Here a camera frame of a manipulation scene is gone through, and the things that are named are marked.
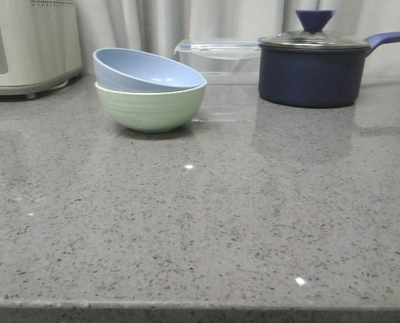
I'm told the green bowl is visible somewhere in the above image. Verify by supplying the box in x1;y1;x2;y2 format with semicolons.
95;81;207;133

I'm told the blue bowl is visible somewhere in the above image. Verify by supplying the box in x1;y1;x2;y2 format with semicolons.
93;48;205;93

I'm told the clear plastic food container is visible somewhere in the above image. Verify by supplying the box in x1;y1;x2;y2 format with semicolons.
174;38;261;85

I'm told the dark blue saucepan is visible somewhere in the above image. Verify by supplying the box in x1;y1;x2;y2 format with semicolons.
258;32;400;108

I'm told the white curtain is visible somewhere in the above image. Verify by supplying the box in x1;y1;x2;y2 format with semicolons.
75;1;400;74

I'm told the glass lid with blue knob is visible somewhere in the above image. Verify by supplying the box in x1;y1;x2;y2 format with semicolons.
258;9;370;50

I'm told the white toaster appliance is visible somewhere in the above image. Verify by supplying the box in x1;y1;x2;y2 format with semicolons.
0;1;82;98

